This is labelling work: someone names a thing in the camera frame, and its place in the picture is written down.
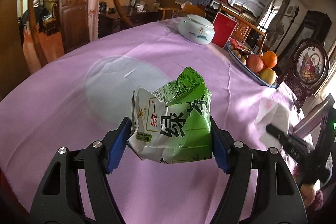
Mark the orange fruit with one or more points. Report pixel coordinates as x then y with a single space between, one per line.
269 59

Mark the green tea carton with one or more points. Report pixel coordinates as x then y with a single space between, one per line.
172 124

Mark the yellow apple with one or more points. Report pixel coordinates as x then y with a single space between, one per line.
268 76

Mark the person's right hand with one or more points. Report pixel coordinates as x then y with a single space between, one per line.
312 199

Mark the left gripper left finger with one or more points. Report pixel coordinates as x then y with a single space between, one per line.
101 158

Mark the wooden chair behind table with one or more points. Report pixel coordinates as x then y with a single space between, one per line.
243 28

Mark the round embroidered table screen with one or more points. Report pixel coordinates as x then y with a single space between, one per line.
307 69

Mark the white ceramic lidded jar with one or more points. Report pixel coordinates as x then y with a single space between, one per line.
196 29

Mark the red white box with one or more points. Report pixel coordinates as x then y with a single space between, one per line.
224 26

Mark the small dark wooden table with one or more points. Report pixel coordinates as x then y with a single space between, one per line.
110 23

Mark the red apple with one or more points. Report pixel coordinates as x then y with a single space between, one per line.
254 63

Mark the lilac tablecloth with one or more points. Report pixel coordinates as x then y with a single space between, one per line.
79 97

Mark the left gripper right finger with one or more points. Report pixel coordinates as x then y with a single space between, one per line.
235 159

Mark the blue fruit plate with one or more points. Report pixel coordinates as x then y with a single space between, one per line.
239 54

